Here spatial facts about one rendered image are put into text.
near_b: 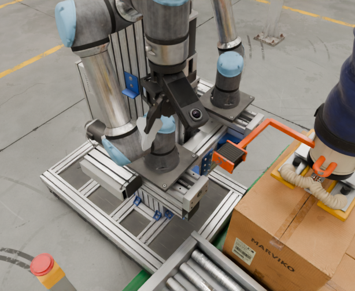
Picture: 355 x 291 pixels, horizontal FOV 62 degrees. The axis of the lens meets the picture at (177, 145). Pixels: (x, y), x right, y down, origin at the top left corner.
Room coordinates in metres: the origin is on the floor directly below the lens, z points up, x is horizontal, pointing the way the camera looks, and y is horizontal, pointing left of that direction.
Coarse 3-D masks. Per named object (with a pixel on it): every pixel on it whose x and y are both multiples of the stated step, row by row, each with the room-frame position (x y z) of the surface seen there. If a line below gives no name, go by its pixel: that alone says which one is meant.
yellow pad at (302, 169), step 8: (312, 136) 0.87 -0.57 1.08; (288, 160) 0.74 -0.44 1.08; (296, 160) 0.72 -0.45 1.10; (304, 160) 0.74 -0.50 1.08; (280, 168) 0.70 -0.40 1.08; (296, 168) 0.70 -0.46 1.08; (304, 168) 0.70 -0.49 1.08; (272, 176) 0.68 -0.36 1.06; (280, 176) 0.67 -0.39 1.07; (288, 184) 0.63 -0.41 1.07
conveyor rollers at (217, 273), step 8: (192, 256) 0.58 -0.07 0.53; (200, 256) 0.57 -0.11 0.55; (184, 264) 0.53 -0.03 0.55; (200, 264) 0.54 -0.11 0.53; (208, 264) 0.53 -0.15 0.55; (184, 272) 0.50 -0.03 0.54; (192, 272) 0.50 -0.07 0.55; (208, 272) 0.51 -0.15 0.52; (216, 272) 0.50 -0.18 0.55; (168, 280) 0.46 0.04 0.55; (176, 280) 0.47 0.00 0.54; (192, 280) 0.47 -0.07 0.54; (200, 280) 0.46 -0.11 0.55; (224, 280) 0.46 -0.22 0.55; (232, 280) 0.47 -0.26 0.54; (176, 288) 0.43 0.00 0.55; (184, 288) 0.43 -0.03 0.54; (200, 288) 0.43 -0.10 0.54; (208, 288) 0.43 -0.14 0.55; (232, 288) 0.43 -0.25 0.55; (240, 288) 0.43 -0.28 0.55
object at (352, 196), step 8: (336, 184) 0.63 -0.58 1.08; (344, 184) 0.63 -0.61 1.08; (328, 192) 0.60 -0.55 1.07; (336, 192) 0.59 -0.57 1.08; (344, 192) 0.58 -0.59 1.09; (352, 192) 0.59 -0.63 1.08; (352, 200) 0.56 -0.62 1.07; (328, 208) 0.53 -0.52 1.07; (344, 208) 0.53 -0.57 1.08; (352, 208) 0.53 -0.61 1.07; (336, 216) 0.51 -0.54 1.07; (344, 216) 0.50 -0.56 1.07
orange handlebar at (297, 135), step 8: (264, 120) 0.85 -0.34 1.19; (272, 120) 0.85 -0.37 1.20; (256, 128) 0.80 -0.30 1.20; (264, 128) 0.81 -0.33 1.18; (280, 128) 0.81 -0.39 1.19; (288, 128) 0.80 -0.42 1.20; (248, 136) 0.76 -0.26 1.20; (256, 136) 0.78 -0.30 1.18; (296, 136) 0.77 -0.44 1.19; (304, 136) 0.76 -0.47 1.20; (240, 144) 0.72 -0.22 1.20; (312, 144) 0.72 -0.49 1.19; (320, 160) 0.65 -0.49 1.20; (312, 168) 0.62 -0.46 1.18; (328, 168) 0.61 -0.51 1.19; (320, 176) 0.59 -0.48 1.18
